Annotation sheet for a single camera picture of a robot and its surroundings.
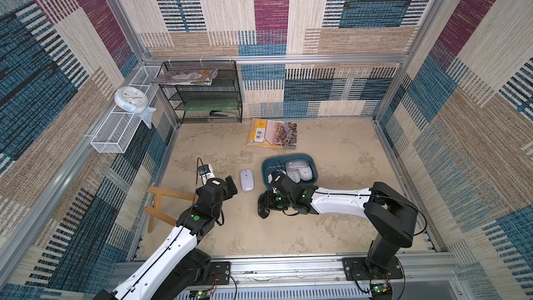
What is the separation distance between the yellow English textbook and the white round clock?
20.4 inches

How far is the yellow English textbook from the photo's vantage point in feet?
3.63

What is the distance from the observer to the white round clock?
737 mm
